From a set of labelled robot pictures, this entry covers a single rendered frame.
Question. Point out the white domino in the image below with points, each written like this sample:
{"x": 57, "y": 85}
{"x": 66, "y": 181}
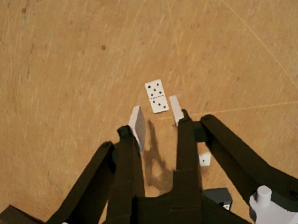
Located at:
{"x": 156, "y": 95}
{"x": 204, "y": 159}

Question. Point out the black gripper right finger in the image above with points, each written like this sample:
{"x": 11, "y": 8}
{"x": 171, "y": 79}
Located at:
{"x": 273, "y": 194}

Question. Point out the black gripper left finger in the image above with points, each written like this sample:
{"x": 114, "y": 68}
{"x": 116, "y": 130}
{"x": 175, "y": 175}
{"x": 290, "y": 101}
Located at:
{"x": 87, "y": 199}

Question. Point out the black rack of three bins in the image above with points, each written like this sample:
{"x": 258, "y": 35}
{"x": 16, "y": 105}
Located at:
{"x": 220, "y": 196}

